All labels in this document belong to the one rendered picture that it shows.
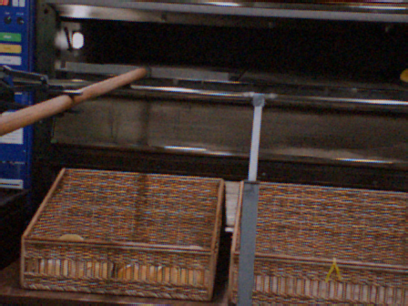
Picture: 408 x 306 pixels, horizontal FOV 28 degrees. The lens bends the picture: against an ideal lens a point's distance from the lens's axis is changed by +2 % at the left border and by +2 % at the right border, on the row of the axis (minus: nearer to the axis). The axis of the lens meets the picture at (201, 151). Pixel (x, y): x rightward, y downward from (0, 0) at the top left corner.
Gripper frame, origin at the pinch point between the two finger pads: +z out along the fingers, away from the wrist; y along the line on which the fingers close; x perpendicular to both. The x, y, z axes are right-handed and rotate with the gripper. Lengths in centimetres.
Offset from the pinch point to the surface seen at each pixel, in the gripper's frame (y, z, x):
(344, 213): 40, 69, -99
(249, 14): -23, 34, -88
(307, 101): 1, 53, -66
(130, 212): 45, -2, -96
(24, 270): 54, -24, -53
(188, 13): -22, 14, -89
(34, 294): 60, -20, -49
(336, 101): 1, 61, -66
